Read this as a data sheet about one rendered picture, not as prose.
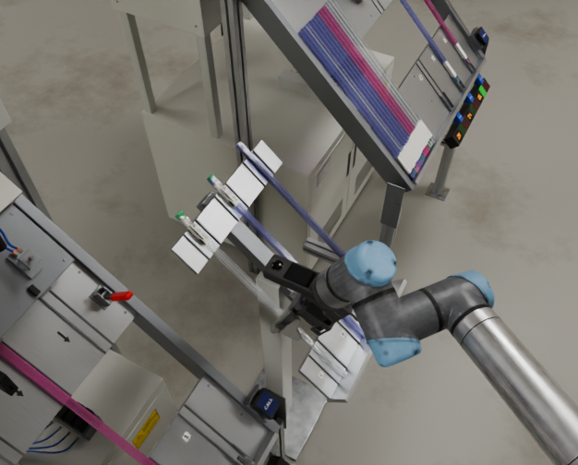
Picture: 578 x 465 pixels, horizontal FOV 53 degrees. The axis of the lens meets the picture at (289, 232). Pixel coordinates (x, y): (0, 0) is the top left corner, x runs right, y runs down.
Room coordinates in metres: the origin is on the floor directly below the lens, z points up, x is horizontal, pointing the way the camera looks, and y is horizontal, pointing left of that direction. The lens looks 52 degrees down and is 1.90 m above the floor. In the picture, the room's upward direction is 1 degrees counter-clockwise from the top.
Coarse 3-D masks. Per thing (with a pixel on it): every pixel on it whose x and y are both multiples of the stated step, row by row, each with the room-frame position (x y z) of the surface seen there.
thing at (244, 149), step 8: (240, 144) 0.90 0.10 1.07; (248, 152) 0.90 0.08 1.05; (248, 160) 0.89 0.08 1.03; (256, 160) 0.89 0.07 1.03; (256, 168) 0.88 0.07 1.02; (264, 168) 0.88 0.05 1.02; (264, 176) 0.87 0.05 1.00; (272, 176) 0.87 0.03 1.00; (272, 184) 0.86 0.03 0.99; (280, 184) 0.87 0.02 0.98; (280, 192) 0.85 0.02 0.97; (288, 192) 0.86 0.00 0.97; (288, 200) 0.84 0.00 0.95; (296, 208) 0.83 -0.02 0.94; (304, 216) 0.82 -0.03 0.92; (312, 224) 0.82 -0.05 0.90; (320, 232) 0.81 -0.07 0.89; (328, 240) 0.80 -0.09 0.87; (336, 248) 0.79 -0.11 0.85
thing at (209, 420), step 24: (192, 408) 0.42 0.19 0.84; (216, 408) 0.43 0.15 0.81; (240, 408) 0.45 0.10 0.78; (168, 432) 0.38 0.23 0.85; (192, 432) 0.38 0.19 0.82; (216, 432) 0.39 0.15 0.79; (240, 432) 0.40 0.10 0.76; (264, 432) 0.42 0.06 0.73; (168, 456) 0.34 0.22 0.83; (192, 456) 0.35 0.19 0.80; (216, 456) 0.35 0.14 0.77; (240, 456) 0.36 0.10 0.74
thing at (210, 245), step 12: (180, 216) 0.71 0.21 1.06; (216, 252) 0.67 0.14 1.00; (228, 264) 0.66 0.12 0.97; (240, 276) 0.65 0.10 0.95; (252, 288) 0.63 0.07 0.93; (264, 300) 0.62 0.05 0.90; (276, 312) 0.61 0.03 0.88; (312, 348) 0.57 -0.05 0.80; (324, 360) 0.55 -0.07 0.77; (336, 372) 0.54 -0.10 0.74
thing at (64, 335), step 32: (64, 288) 0.55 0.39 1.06; (32, 320) 0.49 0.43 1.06; (64, 320) 0.50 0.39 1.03; (96, 320) 0.52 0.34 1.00; (128, 320) 0.54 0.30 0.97; (32, 352) 0.44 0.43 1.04; (64, 352) 0.46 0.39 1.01; (96, 352) 0.47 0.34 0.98; (32, 384) 0.40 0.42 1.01; (64, 384) 0.41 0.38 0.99; (0, 416) 0.34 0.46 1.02; (32, 416) 0.35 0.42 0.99; (0, 448) 0.30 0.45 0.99
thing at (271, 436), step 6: (270, 432) 0.42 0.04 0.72; (270, 438) 0.40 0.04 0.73; (276, 438) 0.40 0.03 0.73; (264, 444) 0.39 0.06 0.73; (270, 444) 0.39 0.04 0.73; (264, 450) 0.37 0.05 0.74; (270, 450) 0.38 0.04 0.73; (258, 456) 0.37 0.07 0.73; (264, 456) 0.37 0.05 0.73; (252, 462) 0.36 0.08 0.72; (258, 462) 0.35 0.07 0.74
